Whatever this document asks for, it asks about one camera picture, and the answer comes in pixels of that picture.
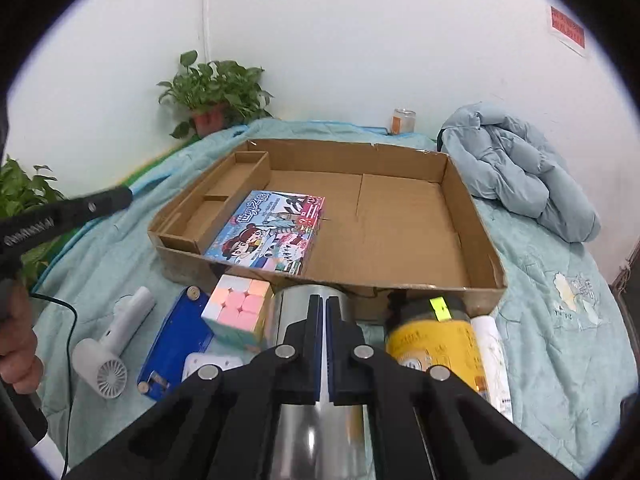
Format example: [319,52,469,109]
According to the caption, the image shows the teal quilted blanket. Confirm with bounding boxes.
[30,119,626,480]

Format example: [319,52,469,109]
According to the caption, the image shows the colourful booklet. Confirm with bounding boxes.
[204,190,327,276]

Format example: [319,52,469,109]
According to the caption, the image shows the glass jar orange label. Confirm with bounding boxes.
[391,108,417,136]

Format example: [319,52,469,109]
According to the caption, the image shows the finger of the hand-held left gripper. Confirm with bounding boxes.
[54,186,135,227]

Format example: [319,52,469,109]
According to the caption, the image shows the white wall pipe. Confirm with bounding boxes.
[199,0,213,63]

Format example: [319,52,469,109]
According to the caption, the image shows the silver metal tumbler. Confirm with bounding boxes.
[265,284,377,480]

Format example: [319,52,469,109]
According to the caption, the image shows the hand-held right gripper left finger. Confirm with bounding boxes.
[65,294,325,480]

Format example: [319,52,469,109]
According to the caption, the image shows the white plastic case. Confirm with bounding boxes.
[182,352,246,383]

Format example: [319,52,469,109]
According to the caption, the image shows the black cable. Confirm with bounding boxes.
[27,290,79,480]

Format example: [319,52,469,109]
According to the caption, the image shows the yellow label bottle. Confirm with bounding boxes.
[384,294,493,406]

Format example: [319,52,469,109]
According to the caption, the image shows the person's left hand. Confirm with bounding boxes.
[0,284,45,397]

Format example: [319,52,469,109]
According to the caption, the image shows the large-leaf green plant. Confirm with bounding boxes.
[0,157,68,291]

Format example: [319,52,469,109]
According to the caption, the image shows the cardboard box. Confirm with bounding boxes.
[147,138,508,323]

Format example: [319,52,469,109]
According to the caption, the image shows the white printed roll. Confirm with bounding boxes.
[470,315,515,423]

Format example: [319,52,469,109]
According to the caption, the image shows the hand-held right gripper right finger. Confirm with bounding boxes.
[326,296,581,480]

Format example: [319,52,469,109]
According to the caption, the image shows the potted green plant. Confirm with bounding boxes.
[156,50,275,140]

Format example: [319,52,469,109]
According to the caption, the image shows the green mat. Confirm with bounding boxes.
[115,132,201,191]

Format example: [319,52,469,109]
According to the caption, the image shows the light blue puffer jacket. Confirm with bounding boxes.
[437,101,602,243]

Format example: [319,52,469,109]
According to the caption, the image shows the red wall sign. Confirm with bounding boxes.
[550,6,587,51]

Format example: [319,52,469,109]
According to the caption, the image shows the pastel puzzle cube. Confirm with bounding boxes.
[201,274,275,352]

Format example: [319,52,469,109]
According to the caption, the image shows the blue stapler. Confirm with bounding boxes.
[137,286,213,402]

